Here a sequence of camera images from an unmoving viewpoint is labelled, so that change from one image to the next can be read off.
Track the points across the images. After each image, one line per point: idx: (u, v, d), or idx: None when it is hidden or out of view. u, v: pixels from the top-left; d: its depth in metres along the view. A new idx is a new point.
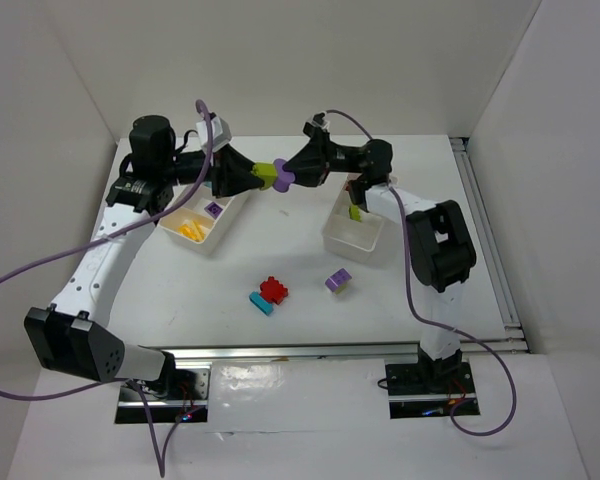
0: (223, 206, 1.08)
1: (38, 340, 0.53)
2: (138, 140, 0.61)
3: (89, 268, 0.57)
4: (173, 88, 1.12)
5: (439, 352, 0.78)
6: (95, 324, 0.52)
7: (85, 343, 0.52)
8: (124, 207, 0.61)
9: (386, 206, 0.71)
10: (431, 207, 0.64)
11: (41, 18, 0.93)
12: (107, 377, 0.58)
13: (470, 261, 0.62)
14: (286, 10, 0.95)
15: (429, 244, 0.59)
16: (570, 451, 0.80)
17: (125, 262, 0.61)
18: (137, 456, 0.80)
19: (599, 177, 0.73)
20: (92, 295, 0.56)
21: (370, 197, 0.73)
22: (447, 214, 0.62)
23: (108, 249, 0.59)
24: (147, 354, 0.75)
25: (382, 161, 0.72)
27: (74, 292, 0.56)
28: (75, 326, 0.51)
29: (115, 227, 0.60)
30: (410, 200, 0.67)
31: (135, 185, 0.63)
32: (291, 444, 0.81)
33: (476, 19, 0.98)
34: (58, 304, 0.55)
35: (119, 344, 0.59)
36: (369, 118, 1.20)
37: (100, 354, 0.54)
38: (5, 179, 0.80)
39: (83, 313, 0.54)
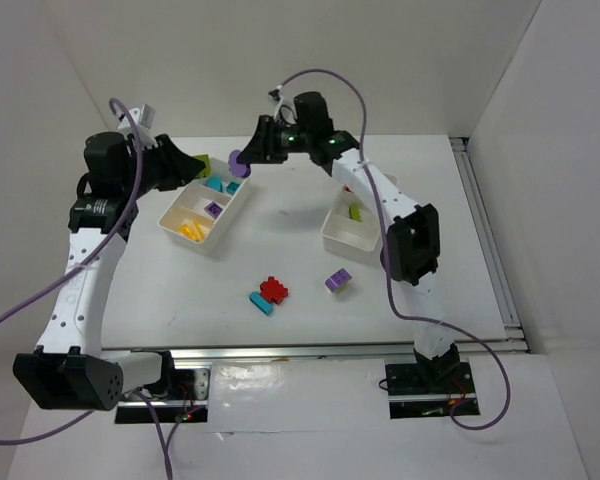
0: (223, 206, 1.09)
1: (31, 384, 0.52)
2: (92, 158, 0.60)
3: (70, 302, 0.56)
4: (172, 87, 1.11)
5: (432, 350, 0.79)
6: (89, 358, 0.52)
7: (83, 379, 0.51)
8: (89, 230, 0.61)
9: (357, 184, 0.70)
10: (411, 211, 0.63)
11: (40, 18, 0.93)
12: (111, 404, 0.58)
13: (437, 253, 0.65)
14: (286, 10, 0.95)
15: (405, 253, 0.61)
16: (571, 451, 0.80)
17: (104, 287, 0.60)
18: (137, 456, 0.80)
19: (599, 177, 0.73)
20: (79, 328, 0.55)
21: (338, 167, 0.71)
22: (424, 219, 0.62)
23: (84, 277, 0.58)
24: (148, 355, 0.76)
25: (315, 103, 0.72)
27: (60, 329, 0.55)
28: (71, 364, 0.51)
29: (86, 253, 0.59)
30: (389, 196, 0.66)
31: (98, 205, 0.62)
32: (291, 445, 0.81)
33: (476, 19, 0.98)
34: (46, 345, 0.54)
35: (117, 369, 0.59)
36: (369, 118, 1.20)
37: (101, 386, 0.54)
38: (5, 180, 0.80)
39: (74, 348, 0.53)
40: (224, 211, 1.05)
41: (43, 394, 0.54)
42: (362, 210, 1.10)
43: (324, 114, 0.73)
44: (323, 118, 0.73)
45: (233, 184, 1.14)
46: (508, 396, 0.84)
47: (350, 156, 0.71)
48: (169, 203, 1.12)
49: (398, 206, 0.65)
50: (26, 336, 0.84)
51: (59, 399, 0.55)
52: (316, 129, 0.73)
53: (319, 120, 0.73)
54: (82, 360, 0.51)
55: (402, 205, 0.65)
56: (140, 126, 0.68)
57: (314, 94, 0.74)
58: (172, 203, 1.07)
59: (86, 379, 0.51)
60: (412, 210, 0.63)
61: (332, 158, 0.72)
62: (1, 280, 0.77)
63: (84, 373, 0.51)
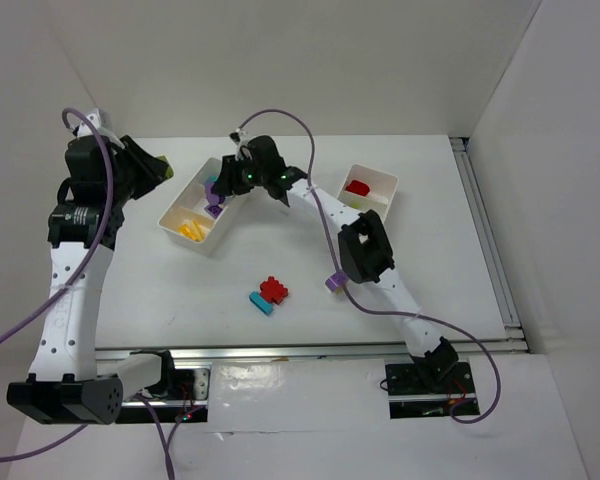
0: (223, 205, 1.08)
1: (28, 410, 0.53)
2: (76, 159, 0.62)
3: (58, 325, 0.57)
4: (173, 88, 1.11)
5: (423, 348, 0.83)
6: (83, 385, 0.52)
7: (79, 405, 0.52)
8: (71, 244, 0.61)
9: (309, 207, 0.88)
10: (357, 219, 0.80)
11: (40, 18, 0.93)
12: (112, 416, 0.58)
13: (388, 252, 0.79)
14: (286, 10, 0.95)
15: (357, 254, 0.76)
16: (571, 451, 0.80)
17: (94, 303, 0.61)
18: (137, 456, 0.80)
19: (599, 177, 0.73)
20: (70, 353, 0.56)
21: (292, 196, 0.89)
22: (370, 224, 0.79)
23: (71, 298, 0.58)
24: (148, 357, 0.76)
25: (266, 147, 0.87)
27: (52, 355, 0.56)
28: (65, 393, 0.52)
29: (70, 271, 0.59)
30: (335, 210, 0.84)
31: (78, 213, 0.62)
32: (291, 444, 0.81)
33: (476, 19, 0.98)
34: (38, 371, 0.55)
35: (115, 381, 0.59)
36: (369, 118, 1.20)
37: (97, 407, 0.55)
38: (4, 179, 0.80)
39: (67, 376, 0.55)
40: (224, 211, 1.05)
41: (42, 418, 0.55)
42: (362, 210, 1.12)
43: (273, 154, 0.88)
44: (273, 158, 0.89)
45: None
46: (498, 391, 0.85)
47: (300, 185, 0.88)
48: (169, 203, 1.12)
49: (345, 217, 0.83)
50: (26, 336, 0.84)
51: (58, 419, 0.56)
52: (269, 167, 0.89)
53: (271, 159, 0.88)
54: (76, 388, 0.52)
55: (347, 215, 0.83)
56: (100, 129, 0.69)
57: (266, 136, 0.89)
58: (172, 203, 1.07)
59: (82, 406, 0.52)
60: (357, 218, 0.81)
61: (286, 190, 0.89)
62: (0, 280, 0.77)
63: (80, 402, 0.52)
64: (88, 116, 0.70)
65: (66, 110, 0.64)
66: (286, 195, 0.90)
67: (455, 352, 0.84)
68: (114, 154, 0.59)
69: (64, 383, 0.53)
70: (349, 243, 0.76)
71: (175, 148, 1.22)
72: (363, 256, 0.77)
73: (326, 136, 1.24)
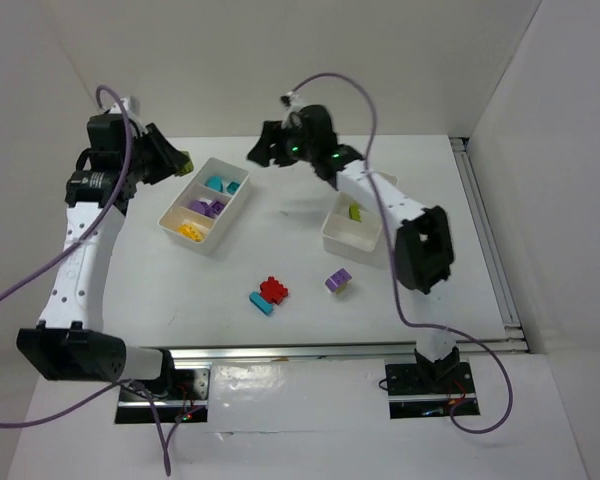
0: (226, 203, 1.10)
1: (36, 359, 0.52)
2: (97, 129, 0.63)
3: (69, 277, 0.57)
4: (173, 88, 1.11)
5: (436, 353, 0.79)
6: (90, 334, 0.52)
7: (87, 353, 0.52)
8: (86, 204, 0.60)
9: (362, 194, 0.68)
10: (418, 212, 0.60)
11: (40, 18, 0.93)
12: (113, 376, 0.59)
13: (450, 260, 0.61)
14: (287, 10, 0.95)
15: (415, 258, 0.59)
16: (571, 451, 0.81)
17: (103, 261, 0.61)
18: (138, 456, 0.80)
19: (599, 177, 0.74)
20: (80, 303, 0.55)
21: (342, 179, 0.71)
22: (434, 219, 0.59)
23: (83, 252, 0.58)
24: (148, 357, 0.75)
25: (321, 119, 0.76)
27: (62, 303, 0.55)
28: (72, 338, 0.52)
29: (84, 228, 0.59)
30: (395, 201, 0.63)
31: (94, 177, 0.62)
32: (292, 444, 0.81)
33: (475, 19, 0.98)
34: (47, 319, 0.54)
35: (117, 342, 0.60)
36: (369, 118, 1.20)
37: (102, 360, 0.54)
38: (4, 179, 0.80)
39: (76, 324, 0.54)
40: (225, 210, 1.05)
41: (47, 370, 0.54)
42: None
43: (328, 128, 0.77)
44: (326, 133, 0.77)
45: (233, 184, 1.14)
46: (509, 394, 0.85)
47: (354, 167, 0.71)
48: (169, 203, 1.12)
49: (406, 209, 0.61)
50: None
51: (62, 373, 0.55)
52: (321, 142, 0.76)
53: (323, 134, 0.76)
54: (84, 334, 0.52)
55: (409, 208, 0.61)
56: (129, 113, 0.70)
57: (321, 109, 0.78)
58: (171, 203, 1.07)
59: (89, 353, 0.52)
60: (420, 211, 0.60)
61: (336, 170, 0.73)
62: (1, 279, 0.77)
63: (87, 349, 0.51)
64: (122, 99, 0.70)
65: (100, 84, 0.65)
66: (334, 177, 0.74)
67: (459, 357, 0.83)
68: (137, 122, 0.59)
69: (73, 331, 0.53)
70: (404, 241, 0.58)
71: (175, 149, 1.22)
72: (420, 260, 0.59)
73: None
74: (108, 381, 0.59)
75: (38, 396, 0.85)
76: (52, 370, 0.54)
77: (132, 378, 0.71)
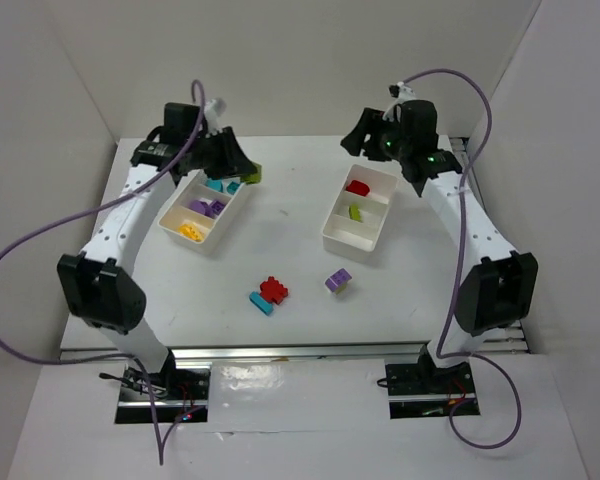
0: (225, 204, 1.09)
1: (69, 283, 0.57)
2: (171, 111, 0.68)
3: (116, 221, 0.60)
4: (173, 87, 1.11)
5: (444, 362, 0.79)
6: (120, 269, 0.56)
7: (112, 287, 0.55)
8: (146, 167, 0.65)
9: (448, 211, 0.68)
10: (505, 254, 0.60)
11: (40, 16, 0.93)
12: (131, 324, 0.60)
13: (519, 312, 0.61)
14: (287, 9, 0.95)
15: (485, 300, 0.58)
16: (571, 451, 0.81)
17: (148, 219, 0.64)
18: (138, 456, 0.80)
19: (599, 176, 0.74)
20: (119, 243, 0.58)
21: (431, 188, 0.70)
22: (520, 268, 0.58)
23: (134, 204, 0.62)
24: (150, 357, 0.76)
25: (423, 114, 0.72)
27: (103, 241, 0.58)
28: (104, 271, 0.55)
29: (140, 184, 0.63)
30: (481, 233, 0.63)
31: (159, 149, 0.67)
32: (292, 445, 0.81)
33: (475, 19, 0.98)
34: (88, 251, 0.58)
35: (142, 294, 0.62)
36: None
37: (123, 301, 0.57)
38: (4, 178, 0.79)
39: (110, 260, 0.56)
40: (225, 210, 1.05)
41: (75, 298, 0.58)
42: (362, 210, 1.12)
43: (428, 126, 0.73)
44: (426, 131, 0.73)
45: (233, 184, 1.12)
46: (519, 406, 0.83)
47: (447, 179, 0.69)
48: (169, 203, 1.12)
49: (490, 247, 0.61)
50: (23, 336, 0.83)
51: (89, 307, 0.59)
52: (417, 141, 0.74)
53: (422, 132, 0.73)
54: (115, 269, 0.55)
55: (495, 246, 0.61)
56: (208, 113, 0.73)
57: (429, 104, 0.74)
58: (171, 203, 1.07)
59: (114, 288, 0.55)
60: (507, 256, 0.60)
61: (428, 177, 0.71)
62: (2, 278, 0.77)
63: (113, 282, 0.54)
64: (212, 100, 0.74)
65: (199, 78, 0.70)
66: (423, 181, 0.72)
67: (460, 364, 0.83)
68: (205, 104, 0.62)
69: (106, 265, 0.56)
70: (482, 284, 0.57)
71: None
72: (489, 304, 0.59)
73: (327, 136, 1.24)
74: (124, 330, 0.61)
75: (38, 396, 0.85)
76: (81, 298, 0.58)
77: (137, 355, 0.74)
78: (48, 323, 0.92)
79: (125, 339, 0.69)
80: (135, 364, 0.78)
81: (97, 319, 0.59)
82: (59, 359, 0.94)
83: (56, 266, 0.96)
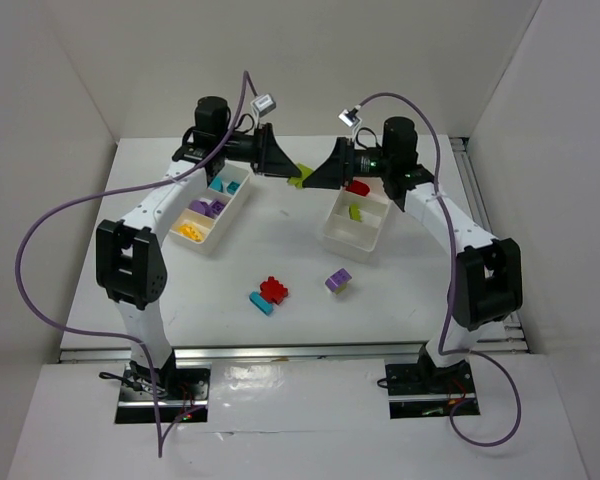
0: (225, 204, 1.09)
1: (103, 247, 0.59)
2: (201, 115, 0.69)
3: (154, 200, 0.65)
4: (173, 88, 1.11)
5: (443, 360, 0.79)
6: (154, 237, 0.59)
7: (144, 252, 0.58)
8: (186, 163, 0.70)
9: (429, 216, 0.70)
10: (487, 243, 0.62)
11: (40, 16, 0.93)
12: (151, 297, 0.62)
13: (511, 302, 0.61)
14: (287, 10, 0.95)
15: (475, 290, 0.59)
16: (571, 451, 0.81)
17: (181, 205, 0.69)
18: (138, 456, 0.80)
19: (599, 177, 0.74)
20: (156, 217, 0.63)
21: (411, 199, 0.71)
22: (503, 254, 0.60)
23: (172, 188, 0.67)
24: (151, 356, 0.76)
25: (405, 136, 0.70)
27: (142, 214, 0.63)
28: (139, 237, 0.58)
29: (179, 174, 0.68)
30: (462, 227, 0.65)
31: (196, 152, 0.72)
32: (292, 445, 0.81)
33: (475, 19, 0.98)
34: (126, 219, 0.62)
35: (163, 271, 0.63)
36: (369, 117, 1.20)
37: (149, 271, 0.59)
38: (3, 178, 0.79)
39: (147, 227, 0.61)
40: (225, 210, 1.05)
41: (105, 264, 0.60)
42: (362, 210, 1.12)
43: (410, 146, 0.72)
44: (407, 150, 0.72)
45: (233, 184, 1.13)
46: (519, 407, 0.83)
47: (424, 188, 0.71)
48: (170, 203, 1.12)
49: (472, 238, 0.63)
50: (22, 337, 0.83)
51: (115, 275, 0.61)
52: (399, 159, 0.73)
53: (404, 153, 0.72)
54: (149, 236, 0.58)
55: (476, 237, 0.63)
56: (254, 107, 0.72)
57: (408, 122, 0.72)
58: None
59: (146, 255, 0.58)
60: (489, 243, 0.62)
61: (406, 189, 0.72)
62: (3, 279, 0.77)
63: (146, 247, 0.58)
64: (262, 94, 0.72)
65: (244, 74, 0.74)
66: (404, 196, 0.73)
67: (461, 363, 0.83)
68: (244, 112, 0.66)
69: (141, 232, 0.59)
70: (470, 272, 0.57)
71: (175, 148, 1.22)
72: (481, 294, 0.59)
73: (327, 135, 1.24)
74: (142, 304, 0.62)
75: (38, 396, 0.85)
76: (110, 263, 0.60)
77: (146, 341, 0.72)
78: (49, 323, 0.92)
79: (134, 321, 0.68)
80: (138, 353, 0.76)
81: (120, 289, 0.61)
82: (59, 359, 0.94)
83: (56, 267, 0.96)
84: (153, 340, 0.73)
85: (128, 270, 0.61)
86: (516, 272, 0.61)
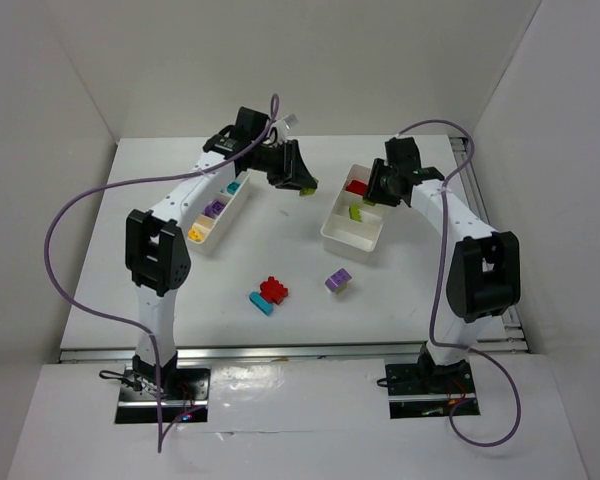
0: (226, 203, 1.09)
1: (131, 235, 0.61)
2: (245, 113, 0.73)
3: (183, 191, 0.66)
4: (173, 88, 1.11)
5: (442, 359, 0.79)
6: (179, 232, 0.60)
7: (168, 244, 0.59)
8: (215, 154, 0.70)
9: (432, 210, 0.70)
10: (487, 235, 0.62)
11: (41, 16, 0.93)
12: (174, 285, 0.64)
13: (511, 295, 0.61)
14: (287, 10, 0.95)
15: (472, 280, 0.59)
16: (571, 452, 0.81)
17: (207, 198, 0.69)
18: (138, 456, 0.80)
19: (599, 177, 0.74)
20: (182, 212, 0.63)
21: (417, 193, 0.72)
22: (502, 247, 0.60)
23: (199, 181, 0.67)
24: (161, 347, 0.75)
25: (401, 141, 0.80)
27: (169, 205, 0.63)
28: (165, 229, 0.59)
29: (208, 167, 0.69)
30: (463, 219, 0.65)
31: (227, 143, 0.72)
32: (292, 444, 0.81)
33: (475, 19, 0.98)
34: (154, 210, 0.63)
35: (187, 261, 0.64)
36: (384, 119, 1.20)
37: (172, 263, 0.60)
38: (3, 180, 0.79)
39: (173, 221, 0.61)
40: (225, 210, 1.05)
41: (133, 250, 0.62)
42: (362, 210, 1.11)
43: (409, 151, 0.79)
44: (408, 155, 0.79)
45: (233, 184, 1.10)
46: (519, 408, 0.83)
47: (430, 184, 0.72)
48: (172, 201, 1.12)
49: (472, 231, 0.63)
50: (21, 337, 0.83)
51: (143, 260, 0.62)
52: (402, 162, 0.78)
53: (403, 158, 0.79)
54: (176, 229, 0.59)
55: (477, 229, 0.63)
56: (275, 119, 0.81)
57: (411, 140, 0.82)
58: None
59: (169, 246, 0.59)
60: (489, 236, 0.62)
61: (413, 185, 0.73)
62: (2, 279, 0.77)
63: (171, 240, 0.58)
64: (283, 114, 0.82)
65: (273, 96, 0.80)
66: (411, 193, 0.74)
67: (463, 361, 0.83)
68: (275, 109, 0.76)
69: (170, 225, 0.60)
70: (466, 263, 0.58)
71: (174, 149, 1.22)
72: (477, 285, 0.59)
73: (327, 135, 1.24)
74: (163, 291, 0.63)
75: (38, 396, 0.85)
76: (138, 250, 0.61)
77: (155, 332, 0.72)
78: (47, 325, 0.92)
79: (150, 310, 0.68)
80: (145, 347, 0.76)
81: (143, 273, 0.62)
82: (59, 359, 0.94)
83: (56, 267, 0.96)
84: (162, 334, 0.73)
85: (155, 259, 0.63)
86: (515, 265, 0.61)
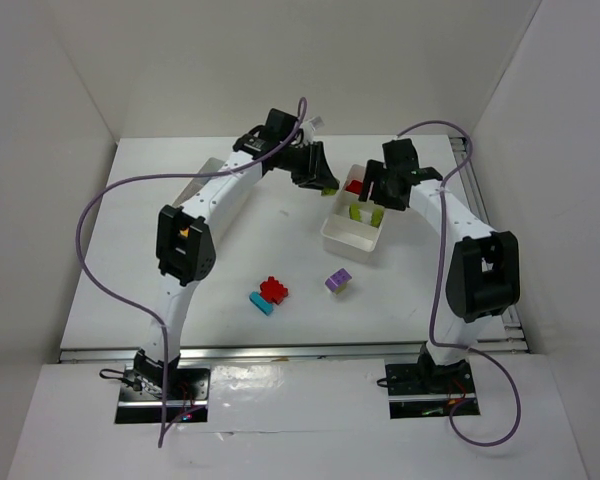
0: None
1: (162, 228, 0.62)
2: (274, 115, 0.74)
3: (212, 190, 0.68)
4: (173, 89, 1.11)
5: (442, 359, 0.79)
6: (207, 229, 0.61)
7: (197, 239, 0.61)
8: (245, 153, 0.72)
9: (431, 210, 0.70)
10: (486, 235, 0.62)
11: (41, 17, 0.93)
12: (200, 276, 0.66)
13: (511, 294, 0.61)
14: (287, 10, 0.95)
15: (472, 280, 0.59)
16: (571, 451, 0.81)
17: (235, 195, 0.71)
18: (138, 455, 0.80)
19: (599, 177, 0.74)
20: (211, 209, 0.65)
21: (416, 194, 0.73)
22: (501, 247, 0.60)
23: (229, 180, 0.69)
24: (168, 344, 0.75)
25: (399, 142, 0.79)
27: (200, 203, 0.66)
28: (194, 225, 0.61)
29: (237, 166, 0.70)
30: (462, 219, 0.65)
31: (256, 142, 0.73)
32: (292, 445, 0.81)
33: (475, 19, 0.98)
34: (185, 207, 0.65)
35: (212, 254, 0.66)
36: (384, 119, 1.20)
37: (200, 256, 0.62)
38: (4, 179, 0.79)
39: (201, 218, 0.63)
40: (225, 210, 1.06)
41: (162, 242, 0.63)
42: (362, 210, 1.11)
43: (406, 151, 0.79)
44: (405, 155, 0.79)
45: None
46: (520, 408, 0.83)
47: (428, 184, 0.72)
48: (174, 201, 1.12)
49: (471, 230, 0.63)
50: (21, 337, 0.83)
51: (172, 252, 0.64)
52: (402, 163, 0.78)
53: (402, 158, 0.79)
54: (205, 227, 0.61)
55: (476, 229, 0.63)
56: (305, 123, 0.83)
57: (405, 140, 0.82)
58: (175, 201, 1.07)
59: (198, 242, 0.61)
60: (487, 236, 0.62)
61: (411, 186, 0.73)
62: (2, 278, 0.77)
63: (199, 237, 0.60)
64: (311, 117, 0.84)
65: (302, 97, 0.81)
66: (409, 193, 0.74)
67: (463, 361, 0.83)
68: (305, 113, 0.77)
69: (199, 221, 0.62)
70: (465, 263, 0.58)
71: (174, 149, 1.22)
72: (477, 285, 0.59)
73: (327, 135, 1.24)
74: (187, 282, 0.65)
75: (38, 396, 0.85)
76: (167, 242, 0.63)
77: (168, 325, 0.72)
78: (48, 325, 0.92)
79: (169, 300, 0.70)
80: (153, 342, 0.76)
81: (172, 263, 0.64)
82: (59, 359, 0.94)
83: (56, 267, 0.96)
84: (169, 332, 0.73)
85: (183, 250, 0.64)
86: (515, 264, 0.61)
